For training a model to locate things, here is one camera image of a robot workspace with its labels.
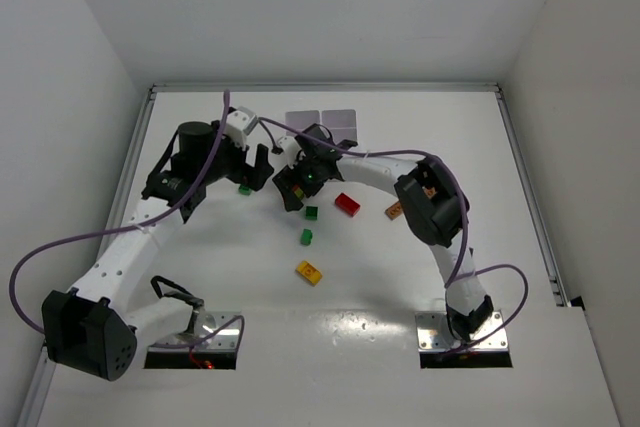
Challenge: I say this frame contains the dark green lego brick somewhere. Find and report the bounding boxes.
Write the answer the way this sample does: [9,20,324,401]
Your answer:
[305,206,319,221]

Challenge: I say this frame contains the lime green lego brick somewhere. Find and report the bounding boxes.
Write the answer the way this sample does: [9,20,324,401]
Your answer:
[300,229,313,246]

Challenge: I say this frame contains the orange-brown long lego brick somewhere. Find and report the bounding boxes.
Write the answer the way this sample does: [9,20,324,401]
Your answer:
[384,202,403,221]

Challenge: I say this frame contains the yellow lego brick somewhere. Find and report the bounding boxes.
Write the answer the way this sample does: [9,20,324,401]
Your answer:
[296,261,323,286]

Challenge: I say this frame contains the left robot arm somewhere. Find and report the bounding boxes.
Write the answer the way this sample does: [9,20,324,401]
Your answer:
[42,110,274,381]

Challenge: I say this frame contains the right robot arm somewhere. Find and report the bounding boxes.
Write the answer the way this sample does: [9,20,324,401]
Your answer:
[273,124,493,343]

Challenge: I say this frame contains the white compartment container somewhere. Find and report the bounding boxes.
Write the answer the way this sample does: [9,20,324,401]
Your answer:
[284,109,358,143]

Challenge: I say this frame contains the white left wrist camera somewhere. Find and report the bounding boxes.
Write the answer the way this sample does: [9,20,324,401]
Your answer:
[224,107,259,150]

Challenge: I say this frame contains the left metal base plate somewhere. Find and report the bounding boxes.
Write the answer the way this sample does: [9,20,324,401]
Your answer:
[150,312,246,353]

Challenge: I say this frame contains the metal base plate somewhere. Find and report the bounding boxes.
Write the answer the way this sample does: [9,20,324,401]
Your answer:
[415,310,510,353]
[150,312,246,353]

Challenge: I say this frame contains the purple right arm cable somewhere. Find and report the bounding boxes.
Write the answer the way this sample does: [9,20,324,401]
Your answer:
[257,116,530,358]

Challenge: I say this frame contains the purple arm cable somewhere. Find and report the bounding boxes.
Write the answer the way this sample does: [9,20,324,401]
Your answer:
[8,90,246,348]
[257,116,530,358]

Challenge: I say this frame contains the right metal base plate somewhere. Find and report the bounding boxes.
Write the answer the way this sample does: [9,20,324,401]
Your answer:
[415,310,510,353]

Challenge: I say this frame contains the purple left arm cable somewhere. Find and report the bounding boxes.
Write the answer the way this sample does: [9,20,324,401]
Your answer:
[8,90,246,348]

